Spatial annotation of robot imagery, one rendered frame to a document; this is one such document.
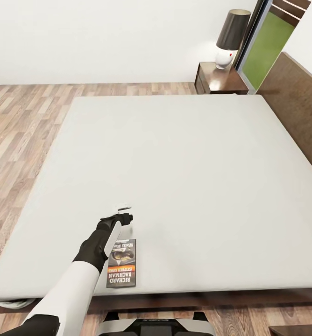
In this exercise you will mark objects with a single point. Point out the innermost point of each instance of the table lamp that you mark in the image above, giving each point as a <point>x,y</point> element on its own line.
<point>231,36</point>

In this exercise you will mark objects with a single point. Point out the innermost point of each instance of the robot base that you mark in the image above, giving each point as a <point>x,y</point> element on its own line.
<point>112,326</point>

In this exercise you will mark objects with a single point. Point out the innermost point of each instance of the bed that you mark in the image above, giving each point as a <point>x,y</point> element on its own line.
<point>221,194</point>

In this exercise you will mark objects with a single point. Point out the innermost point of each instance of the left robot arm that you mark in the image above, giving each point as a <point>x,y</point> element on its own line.
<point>63,309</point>

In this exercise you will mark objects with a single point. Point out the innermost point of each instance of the fixed window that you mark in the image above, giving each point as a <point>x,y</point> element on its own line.
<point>269,28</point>

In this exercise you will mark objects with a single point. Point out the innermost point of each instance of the hardback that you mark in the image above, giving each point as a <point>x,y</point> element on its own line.
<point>122,264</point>

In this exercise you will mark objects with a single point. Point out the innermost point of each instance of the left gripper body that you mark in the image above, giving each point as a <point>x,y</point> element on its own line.
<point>125,219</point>

